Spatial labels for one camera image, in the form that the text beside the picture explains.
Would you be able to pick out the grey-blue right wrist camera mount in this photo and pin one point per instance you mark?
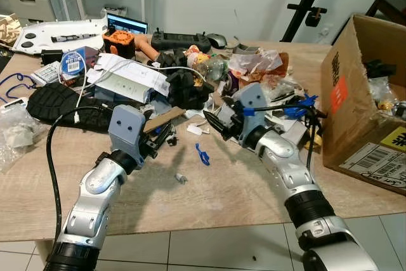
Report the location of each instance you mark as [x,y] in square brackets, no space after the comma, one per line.
[252,99]

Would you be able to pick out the clear plastic bag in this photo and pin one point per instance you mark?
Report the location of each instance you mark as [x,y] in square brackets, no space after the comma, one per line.
[19,134]

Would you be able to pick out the black handheld controller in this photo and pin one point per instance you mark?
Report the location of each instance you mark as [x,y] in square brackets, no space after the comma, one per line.
[181,40]

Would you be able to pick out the orange tube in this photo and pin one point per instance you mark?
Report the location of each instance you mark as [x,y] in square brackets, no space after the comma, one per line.
[144,47]

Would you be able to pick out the white keypad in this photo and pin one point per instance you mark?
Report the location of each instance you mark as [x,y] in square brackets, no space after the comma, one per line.
[47,73]

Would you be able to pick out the colourful snack wrapper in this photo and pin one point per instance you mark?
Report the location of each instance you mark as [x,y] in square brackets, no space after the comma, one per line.
[196,56]

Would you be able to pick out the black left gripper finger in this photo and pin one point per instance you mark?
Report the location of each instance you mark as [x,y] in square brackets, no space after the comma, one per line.
[162,130]
[170,142]

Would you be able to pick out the grey-blue left wrist camera mount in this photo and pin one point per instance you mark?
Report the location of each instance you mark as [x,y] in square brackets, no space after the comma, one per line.
[127,128]

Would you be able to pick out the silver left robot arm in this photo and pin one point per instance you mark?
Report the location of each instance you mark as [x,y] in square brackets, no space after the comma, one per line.
[95,195]

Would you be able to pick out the light wooden parts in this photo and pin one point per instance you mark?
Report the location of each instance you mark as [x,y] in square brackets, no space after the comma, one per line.
[9,30]

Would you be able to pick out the brown cardboard strip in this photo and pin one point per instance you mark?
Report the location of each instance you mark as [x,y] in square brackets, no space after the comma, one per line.
[166,117]

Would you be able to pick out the small white paper scrap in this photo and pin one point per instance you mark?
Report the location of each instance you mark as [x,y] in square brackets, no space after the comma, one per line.
[194,129]

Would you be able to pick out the brown cardboard box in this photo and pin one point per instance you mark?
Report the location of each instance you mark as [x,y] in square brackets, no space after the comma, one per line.
[346,112]

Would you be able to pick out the crumpled paper wrapper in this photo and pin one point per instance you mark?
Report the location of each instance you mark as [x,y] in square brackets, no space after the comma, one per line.
[260,65]

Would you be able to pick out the grey computer mouse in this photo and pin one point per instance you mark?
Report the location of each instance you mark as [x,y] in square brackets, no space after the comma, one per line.
[217,40]

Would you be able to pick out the grey-blue wrist camera mount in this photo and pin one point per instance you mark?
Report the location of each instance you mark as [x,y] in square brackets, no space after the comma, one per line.
[127,128]
[252,99]

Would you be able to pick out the clear bag inside box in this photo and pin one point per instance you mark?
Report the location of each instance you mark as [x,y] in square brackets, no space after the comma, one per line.
[387,96]

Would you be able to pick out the orange and black device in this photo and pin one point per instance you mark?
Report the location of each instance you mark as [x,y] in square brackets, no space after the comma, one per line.
[118,42]

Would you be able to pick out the black part inside box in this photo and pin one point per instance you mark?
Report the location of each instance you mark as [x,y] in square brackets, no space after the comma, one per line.
[379,69]

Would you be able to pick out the blue zip tie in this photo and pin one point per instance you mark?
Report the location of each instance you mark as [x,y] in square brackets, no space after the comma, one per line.
[202,154]

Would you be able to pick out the laptop screen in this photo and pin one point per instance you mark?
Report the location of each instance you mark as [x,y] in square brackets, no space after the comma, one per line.
[127,25]

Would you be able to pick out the small grey scrap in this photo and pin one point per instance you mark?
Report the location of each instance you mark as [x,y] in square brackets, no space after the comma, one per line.
[181,178]

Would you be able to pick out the white flat carton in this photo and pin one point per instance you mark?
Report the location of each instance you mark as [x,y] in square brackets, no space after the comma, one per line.
[130,77]

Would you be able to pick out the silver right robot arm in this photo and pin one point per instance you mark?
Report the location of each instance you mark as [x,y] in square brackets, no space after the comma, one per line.
[298,182]

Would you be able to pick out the black rubber shoe sole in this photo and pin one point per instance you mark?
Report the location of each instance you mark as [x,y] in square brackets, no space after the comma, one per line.
[60,103]

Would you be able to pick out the white plastic shell panel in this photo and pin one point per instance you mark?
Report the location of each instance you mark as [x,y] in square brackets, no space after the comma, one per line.
[57,33]

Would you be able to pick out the clear plastic bottle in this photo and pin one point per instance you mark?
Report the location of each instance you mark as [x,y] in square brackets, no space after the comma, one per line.
[216,68]

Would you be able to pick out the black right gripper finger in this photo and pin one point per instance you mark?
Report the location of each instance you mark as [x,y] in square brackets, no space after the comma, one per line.
[216,116]
[222,131]

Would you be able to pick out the black tripod stand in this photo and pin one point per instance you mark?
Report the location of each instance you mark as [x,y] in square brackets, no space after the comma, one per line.
[311,4]

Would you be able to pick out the black chair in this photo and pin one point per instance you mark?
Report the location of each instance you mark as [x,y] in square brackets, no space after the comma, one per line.
[387,7]

